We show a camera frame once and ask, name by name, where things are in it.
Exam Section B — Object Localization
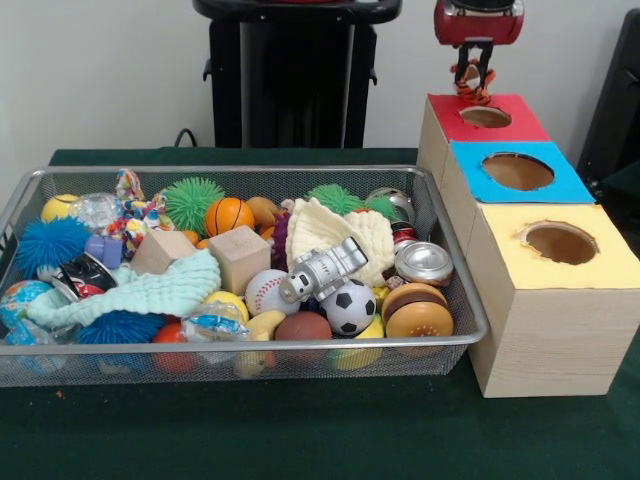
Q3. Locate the black flat panel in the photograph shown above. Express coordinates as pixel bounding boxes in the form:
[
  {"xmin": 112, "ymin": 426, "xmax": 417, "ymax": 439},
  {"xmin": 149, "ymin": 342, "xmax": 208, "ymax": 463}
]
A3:
[{"xmin": 575, "ymin": 7, "xmax": 640, "ymax": 176}]

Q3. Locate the wooden box with three holes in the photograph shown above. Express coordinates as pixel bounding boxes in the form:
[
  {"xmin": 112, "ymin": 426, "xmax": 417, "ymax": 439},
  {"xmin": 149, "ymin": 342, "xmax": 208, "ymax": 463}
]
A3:
[{"xmin": 417, "ymin": 92, "xmax": 640, "ymax": 400}]

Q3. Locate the silver wire mesh bin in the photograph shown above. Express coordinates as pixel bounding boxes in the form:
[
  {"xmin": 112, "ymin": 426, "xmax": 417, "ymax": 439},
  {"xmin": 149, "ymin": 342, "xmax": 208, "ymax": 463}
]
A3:
[{"xmin": 0, "ymin": 164, "xmax": 490, "ymax": 389}]

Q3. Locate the crushed silver drink can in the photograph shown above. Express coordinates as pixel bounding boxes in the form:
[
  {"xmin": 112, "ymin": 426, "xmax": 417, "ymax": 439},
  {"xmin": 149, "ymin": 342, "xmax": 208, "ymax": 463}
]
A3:
[{"xmin": 393, "ymin": 241, "xmax": 455, "ymax": 287}]

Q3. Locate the blue spiky rubber ball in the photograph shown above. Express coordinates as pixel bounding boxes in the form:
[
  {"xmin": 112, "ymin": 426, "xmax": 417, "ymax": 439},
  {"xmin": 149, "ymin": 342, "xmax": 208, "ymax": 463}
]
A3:
[{"xmin": 13, "ymin": 215, "xmax": 95, "ymax": 280}]

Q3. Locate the orange basketball toy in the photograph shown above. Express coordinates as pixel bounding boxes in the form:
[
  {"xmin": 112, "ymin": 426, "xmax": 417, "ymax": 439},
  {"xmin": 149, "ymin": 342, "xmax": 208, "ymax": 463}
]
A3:
[{"xmin": 204, "ymin": 197, "xmax": 256, "ymax": 238}]

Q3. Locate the wooden cube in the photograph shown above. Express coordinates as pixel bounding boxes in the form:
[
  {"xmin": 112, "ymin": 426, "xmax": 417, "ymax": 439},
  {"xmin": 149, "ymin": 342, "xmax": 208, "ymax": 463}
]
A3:
[{"xmin": 207, "ymin": 224, "xmax": 272, "ymax": 296}]

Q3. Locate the wooden toy hamburger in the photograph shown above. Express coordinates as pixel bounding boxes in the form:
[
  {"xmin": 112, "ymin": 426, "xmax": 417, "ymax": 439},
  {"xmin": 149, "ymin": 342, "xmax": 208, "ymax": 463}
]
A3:
[{"xmin": 382, "ymin": 282, "xmax": 455, "ymax": 351}]

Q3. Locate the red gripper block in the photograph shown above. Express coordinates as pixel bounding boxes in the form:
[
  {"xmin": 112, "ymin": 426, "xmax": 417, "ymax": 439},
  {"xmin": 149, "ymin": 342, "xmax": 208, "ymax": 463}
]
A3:
[{"xmin": 432, "ymin": 0, "xmax": 526, "ymax": 84}]

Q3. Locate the cream knitted cloth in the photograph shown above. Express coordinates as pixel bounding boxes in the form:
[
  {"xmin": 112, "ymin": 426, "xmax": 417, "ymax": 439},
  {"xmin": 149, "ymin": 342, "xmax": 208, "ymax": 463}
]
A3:
[{"xmin": 285, "ymin": 197, "xmax": 395, "ymax": 289}]

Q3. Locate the black and white soccer ball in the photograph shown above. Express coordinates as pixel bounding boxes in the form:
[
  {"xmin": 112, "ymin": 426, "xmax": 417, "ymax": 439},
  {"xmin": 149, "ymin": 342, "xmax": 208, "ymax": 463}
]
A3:
[{"xmin": 319, "ymin": 278, "xmax": 378, "ymax": 336}]

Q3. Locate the orange striped tiger plush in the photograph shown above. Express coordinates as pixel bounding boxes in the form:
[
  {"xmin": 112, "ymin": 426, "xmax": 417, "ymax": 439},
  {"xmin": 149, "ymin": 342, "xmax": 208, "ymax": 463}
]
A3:
[{"xmin": 448, "ymin": 57, "xmax": 499, "ymax": 107}]

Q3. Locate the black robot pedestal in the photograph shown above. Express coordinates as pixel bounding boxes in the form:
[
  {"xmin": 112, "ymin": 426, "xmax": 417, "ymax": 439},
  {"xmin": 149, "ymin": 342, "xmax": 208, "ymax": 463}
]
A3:
[{"xmin": 192, "ymin": 0, "xmax": 404, "ymax": 150}]

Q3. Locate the dark green table cloth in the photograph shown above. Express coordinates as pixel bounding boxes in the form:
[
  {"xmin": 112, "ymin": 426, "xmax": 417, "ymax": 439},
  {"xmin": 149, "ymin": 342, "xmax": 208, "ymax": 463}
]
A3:
[
  {"xmin": 0, "ymin": 146, "xmax": 640, "ymax": 480},
  {"xmin": 594, "ymin": 159, "xmax": 640, "ymax": 244}
]

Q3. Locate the white baseball toy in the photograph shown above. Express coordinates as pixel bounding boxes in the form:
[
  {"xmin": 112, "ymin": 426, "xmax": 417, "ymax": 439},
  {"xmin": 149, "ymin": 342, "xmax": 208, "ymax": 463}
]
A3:
[{"xmin": 244, "ymin": 269, "xmax": 300, "ymax": 317}]

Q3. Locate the silver robot figure toy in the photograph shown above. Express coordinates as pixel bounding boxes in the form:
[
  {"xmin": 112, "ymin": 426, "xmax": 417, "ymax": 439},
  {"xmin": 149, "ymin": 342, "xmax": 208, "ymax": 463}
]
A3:
[{"xmin": 278, "ymin": 236, "xmax": 370, "ymax": 305}]

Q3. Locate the mint green knitted cloth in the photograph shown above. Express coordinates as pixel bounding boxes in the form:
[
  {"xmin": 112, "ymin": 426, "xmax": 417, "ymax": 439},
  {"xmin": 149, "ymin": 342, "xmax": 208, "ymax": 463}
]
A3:
[{"xmin": 25, "ymin": 248, "xmax": 223, "ymax": 329}]

